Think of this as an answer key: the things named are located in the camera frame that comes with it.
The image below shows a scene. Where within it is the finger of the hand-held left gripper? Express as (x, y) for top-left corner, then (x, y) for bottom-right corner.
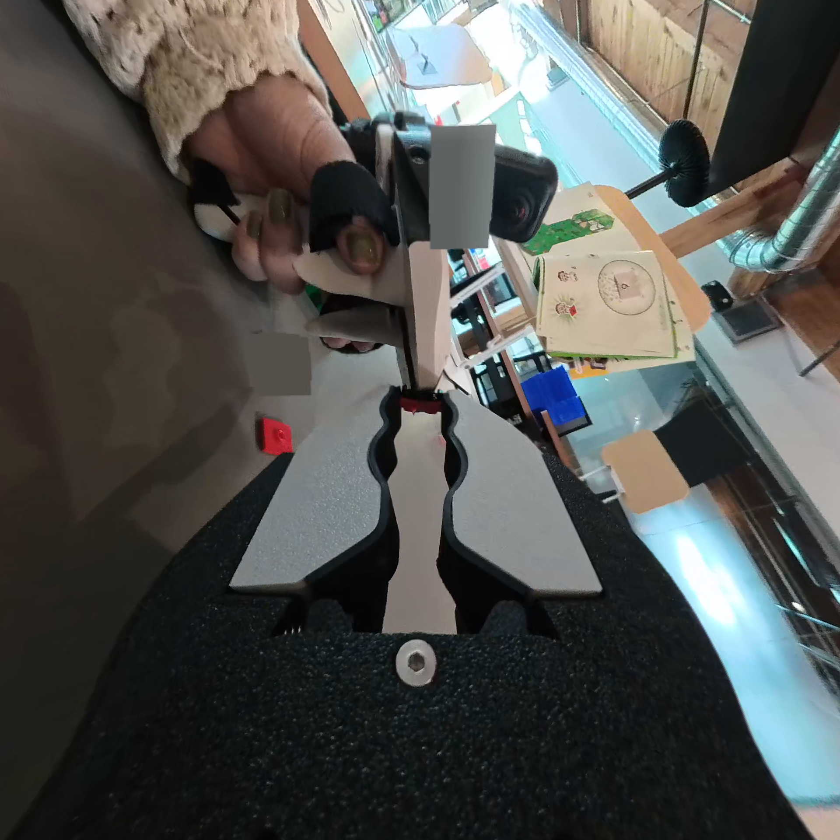
(395, 243), (455, 395)

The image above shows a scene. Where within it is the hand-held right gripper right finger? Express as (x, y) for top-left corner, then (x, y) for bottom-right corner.
(436, 394), (605, 599)

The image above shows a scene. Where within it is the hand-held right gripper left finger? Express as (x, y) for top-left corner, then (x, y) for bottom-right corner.
(228, 386), (401, 597)

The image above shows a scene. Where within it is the red lego piece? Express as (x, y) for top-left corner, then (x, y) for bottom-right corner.
(399, 387), (448, 416)

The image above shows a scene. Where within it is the red square lego plate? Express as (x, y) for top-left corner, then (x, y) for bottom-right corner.
(256, 416), (294, 455)

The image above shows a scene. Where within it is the person's left hand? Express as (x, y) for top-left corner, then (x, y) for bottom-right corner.
(187, 73), (385, 295)

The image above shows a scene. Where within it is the blue storage bin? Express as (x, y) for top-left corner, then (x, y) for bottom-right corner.
(521, 366), (588, 435)

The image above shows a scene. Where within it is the green printed booklet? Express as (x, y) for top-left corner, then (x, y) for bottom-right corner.
(521, 184), (641, 257)

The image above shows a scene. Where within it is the cream instruction booklet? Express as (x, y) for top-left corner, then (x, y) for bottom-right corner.
(535, 249), (697, 362)

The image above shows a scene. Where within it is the tan wooden table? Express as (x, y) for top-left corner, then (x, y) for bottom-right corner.
(594, 184), (713, 336)

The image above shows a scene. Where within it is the black ribbed round stool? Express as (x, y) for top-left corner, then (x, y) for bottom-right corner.
(623, 118), (713, 210)

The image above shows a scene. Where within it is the grey pad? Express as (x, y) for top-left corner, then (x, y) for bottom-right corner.
(712, 295), (783, 343)

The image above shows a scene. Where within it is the wooden beam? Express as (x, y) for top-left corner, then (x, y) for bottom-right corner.
(659, 161), (811, 258)

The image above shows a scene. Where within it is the black panel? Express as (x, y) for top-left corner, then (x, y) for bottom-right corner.
(709, 0), (840, 198)

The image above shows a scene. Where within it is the silver ventilation duct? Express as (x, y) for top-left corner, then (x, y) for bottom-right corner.
(725, 128), (840, 275)

